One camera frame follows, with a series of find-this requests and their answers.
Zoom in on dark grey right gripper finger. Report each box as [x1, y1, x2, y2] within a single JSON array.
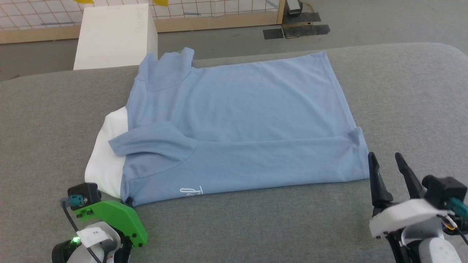
[[395, 152, 427, 201], [367, 152, 394, 217]]

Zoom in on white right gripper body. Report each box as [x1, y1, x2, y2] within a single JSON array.
[[369, 199, 454, 239]]

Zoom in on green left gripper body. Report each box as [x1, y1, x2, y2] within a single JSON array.
[[73, 200, 148, 249]]

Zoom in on light blue and white T-shirt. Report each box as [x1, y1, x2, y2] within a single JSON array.
[[85, 47, 370, 207]]

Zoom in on white rectangular box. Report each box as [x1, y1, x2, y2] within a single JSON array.
[[73, 3, 159, 71]]

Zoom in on large black floor mat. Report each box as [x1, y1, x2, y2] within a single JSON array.
[[281, 12, 331, 39]]

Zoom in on grey metal stand foot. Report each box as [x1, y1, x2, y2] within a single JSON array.
[[286, 0, 304, 16]]

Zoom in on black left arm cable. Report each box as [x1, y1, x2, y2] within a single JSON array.
[[61, 198, 103, 263]]

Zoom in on thin right arm cables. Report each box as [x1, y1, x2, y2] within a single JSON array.
[[440, 215, 468, 246]]

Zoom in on wooden frame wire grid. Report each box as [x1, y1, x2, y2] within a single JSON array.
[[0, 0, 286, 45]]

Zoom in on wooden frame post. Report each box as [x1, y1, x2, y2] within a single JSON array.
[[276, 0, 286, 25]]

